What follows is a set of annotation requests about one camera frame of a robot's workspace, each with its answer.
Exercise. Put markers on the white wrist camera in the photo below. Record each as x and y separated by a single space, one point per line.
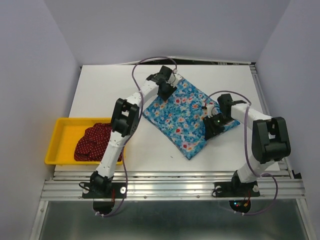
174 79
210 110

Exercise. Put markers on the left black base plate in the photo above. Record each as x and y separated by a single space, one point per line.
106 203

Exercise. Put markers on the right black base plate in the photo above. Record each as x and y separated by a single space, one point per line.
240 194

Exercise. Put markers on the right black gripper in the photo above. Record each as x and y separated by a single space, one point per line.
210 129

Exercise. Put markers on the blue floral skirt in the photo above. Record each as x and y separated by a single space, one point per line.
180 118

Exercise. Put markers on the red polka dot skirt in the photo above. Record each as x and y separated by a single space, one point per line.
92 146

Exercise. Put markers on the aluminium frame rail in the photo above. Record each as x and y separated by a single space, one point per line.
169 186

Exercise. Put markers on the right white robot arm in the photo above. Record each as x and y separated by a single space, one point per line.
266 141

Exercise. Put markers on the yellow plastic tray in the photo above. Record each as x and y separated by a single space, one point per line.
66 134

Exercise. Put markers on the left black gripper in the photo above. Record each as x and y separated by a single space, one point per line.
165 96

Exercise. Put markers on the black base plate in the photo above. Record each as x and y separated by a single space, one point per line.
240 194
106 203

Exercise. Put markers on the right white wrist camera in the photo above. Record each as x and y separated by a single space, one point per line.
210 110

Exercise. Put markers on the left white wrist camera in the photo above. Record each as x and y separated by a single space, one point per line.
174 79

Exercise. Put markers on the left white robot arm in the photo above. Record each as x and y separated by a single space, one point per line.
125 119

